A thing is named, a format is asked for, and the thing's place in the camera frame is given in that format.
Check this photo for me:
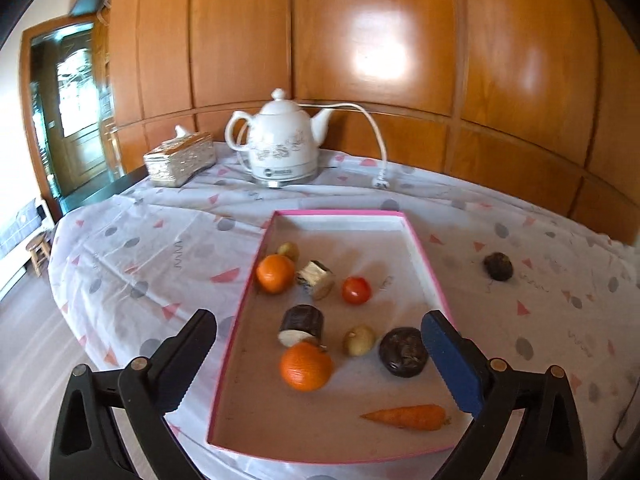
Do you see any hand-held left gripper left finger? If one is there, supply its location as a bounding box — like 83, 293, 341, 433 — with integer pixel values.
49, 308, 217, 480

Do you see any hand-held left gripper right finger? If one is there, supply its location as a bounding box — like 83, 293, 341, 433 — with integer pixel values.
420, 310, 588, 480

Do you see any dark brown halved fruit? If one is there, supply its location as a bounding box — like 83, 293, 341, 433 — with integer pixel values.
483, 252, 515, 281
378, 327, 429, 377

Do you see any orange carrot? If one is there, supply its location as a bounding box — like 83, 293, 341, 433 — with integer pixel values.
359, 404, 452, 432

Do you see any orange with stem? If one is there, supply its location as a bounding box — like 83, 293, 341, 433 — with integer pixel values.
280, 341, 334, 393

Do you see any red tomato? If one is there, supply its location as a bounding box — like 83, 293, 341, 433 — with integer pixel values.
341, 276, 372, 305

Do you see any stemless orange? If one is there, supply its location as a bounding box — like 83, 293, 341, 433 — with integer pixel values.
256, 254, 296, 294

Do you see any pale sugarcane piece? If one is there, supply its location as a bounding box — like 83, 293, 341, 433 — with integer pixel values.
295, 260, 336, 301

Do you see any pink-rimmed white tray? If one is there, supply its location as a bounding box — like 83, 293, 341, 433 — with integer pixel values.
207, 209, 453, 465

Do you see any white patterned tablecloth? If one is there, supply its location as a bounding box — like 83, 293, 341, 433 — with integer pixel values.
47, 142, 638, 480

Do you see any small wooden stool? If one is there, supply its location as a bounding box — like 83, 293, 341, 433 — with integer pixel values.
26, 232, 53, 277

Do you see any ornate beige tissue box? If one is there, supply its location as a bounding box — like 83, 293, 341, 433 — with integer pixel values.
143, 125, 217, 188

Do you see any dark quilted cushion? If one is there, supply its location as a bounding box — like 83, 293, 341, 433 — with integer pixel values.
0, 200, 41, 261

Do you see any white ceramic electric kettle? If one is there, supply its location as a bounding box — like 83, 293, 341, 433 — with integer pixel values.
224, 88, 335, 188

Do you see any wooden glass door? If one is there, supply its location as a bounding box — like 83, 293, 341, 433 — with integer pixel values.
20, 15, 118, 206

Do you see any white power cord with plug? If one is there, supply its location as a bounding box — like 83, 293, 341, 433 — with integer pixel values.
307, 102, 392, 191

